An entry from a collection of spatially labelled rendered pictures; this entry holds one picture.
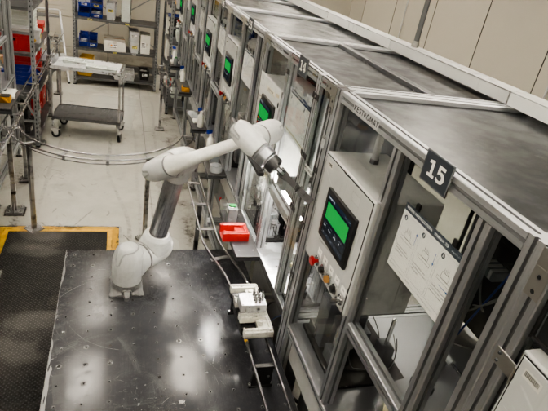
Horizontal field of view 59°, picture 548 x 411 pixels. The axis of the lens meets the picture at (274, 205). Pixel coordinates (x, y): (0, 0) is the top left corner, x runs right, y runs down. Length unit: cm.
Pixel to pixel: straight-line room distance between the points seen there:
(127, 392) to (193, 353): 36
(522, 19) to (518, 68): 55
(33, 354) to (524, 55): 563
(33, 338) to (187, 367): 142
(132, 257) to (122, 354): 50
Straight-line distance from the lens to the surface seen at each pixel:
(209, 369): 242
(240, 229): 292
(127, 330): 258
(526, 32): 649
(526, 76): 635
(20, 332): 364
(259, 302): 242
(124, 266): 267
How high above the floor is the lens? 244
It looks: 27 degrees down
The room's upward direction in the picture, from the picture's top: 11 degrees clockwise
